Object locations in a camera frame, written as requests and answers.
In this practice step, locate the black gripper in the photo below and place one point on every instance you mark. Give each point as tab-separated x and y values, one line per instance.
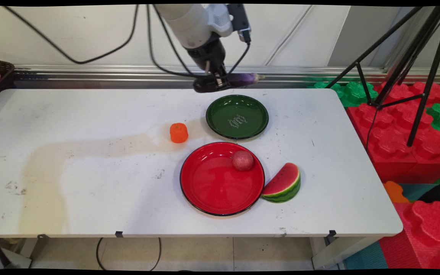
208	55

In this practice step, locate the purple toy eggplant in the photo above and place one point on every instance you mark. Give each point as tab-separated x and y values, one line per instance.
245	79

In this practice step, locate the dark green plate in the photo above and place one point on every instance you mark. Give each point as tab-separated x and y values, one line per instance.
237	116

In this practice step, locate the orange toy carrot piece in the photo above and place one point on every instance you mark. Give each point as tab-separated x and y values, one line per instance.
179	133

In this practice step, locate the red toy apple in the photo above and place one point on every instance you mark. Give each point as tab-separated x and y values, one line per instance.
243	160

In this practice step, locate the red plate with black rim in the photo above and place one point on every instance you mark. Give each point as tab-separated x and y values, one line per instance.
214	183

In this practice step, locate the toy watermelon slice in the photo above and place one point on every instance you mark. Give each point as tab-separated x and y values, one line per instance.
283	185

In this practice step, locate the black table edge clip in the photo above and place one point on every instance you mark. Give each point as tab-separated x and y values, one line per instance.
119	233
332	233

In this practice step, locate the large red foam block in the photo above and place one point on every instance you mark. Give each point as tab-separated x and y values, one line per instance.
395	141

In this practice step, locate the black tripod stand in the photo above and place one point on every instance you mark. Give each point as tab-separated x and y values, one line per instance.
422	42

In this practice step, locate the orange foam piece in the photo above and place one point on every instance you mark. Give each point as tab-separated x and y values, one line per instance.
395	192

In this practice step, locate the white table leg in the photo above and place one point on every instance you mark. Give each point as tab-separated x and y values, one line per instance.
338	252

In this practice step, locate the dark wicker basket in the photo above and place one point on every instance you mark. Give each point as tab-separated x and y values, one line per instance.
4	78

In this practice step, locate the teal foam floor mat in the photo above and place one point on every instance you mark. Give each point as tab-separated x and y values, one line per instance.
365	258

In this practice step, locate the silver black wrist camera box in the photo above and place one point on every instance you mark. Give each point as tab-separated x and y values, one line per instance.
238	19

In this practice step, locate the aluminium wall rail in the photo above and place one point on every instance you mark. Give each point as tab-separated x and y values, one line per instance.
128	72

